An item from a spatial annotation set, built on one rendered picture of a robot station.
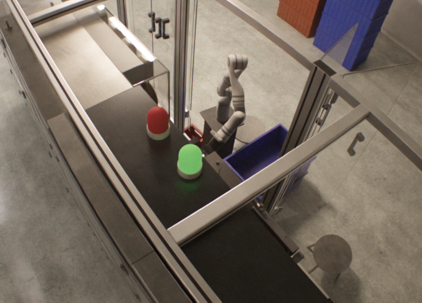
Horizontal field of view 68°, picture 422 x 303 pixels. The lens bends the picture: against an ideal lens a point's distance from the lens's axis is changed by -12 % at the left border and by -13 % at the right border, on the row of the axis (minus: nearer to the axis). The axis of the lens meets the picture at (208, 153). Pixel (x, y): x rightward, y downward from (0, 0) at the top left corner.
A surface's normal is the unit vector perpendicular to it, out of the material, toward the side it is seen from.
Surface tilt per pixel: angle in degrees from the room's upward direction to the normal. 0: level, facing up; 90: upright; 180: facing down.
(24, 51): 0
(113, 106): 0
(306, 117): 90
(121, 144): 0
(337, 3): 90
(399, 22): 90
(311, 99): 90
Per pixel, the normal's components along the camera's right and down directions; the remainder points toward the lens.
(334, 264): 0.07, -0.58
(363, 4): -0.77, 0.48
